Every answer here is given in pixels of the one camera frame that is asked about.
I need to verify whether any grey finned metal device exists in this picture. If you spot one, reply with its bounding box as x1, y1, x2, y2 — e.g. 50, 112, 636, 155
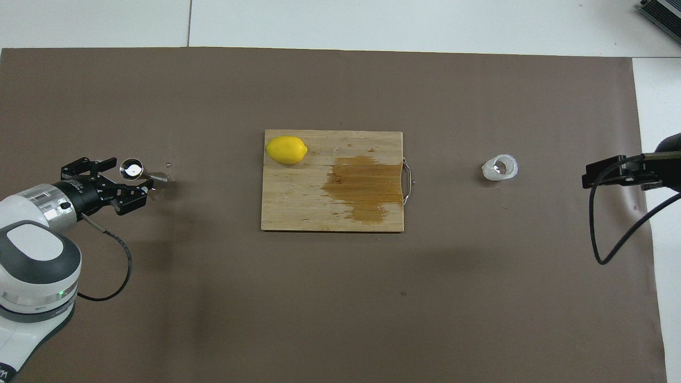
637, 0, 681, 38

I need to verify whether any clear textured plastic cup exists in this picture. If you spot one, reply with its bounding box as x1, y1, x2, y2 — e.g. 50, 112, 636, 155
481, 154, 519, 181

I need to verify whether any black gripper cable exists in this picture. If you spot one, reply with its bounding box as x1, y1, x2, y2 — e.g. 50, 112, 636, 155
588, 154, 681, 265
79, 213, 133, 303

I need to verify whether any brown paper table mat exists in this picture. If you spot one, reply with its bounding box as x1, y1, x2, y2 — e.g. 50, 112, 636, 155
0, 47, 668, 383

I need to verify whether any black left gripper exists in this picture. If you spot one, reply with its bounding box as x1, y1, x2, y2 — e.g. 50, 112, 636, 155
53, 157, 149, 216

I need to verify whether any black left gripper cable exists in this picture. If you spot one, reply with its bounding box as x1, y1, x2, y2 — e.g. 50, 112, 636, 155
79, 213, 133, 303

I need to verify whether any yellow lemon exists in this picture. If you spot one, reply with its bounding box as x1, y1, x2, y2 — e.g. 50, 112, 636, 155
265, 136, 309, 165

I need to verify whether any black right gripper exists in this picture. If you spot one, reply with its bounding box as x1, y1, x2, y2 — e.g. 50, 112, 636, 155
582, 133, 681, 193

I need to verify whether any small water puddle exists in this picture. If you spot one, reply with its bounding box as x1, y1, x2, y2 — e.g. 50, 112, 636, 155
146, 161, 176, 202

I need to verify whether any steel cocktail jigger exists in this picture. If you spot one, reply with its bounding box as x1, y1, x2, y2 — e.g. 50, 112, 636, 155
119, 158, 170, 188

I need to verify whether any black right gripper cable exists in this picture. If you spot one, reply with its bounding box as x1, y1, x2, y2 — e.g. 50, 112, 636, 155
588, 154, 681, 265

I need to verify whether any wooden cutting board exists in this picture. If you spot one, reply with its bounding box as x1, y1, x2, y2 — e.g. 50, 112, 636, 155
261, 129, 414, 233

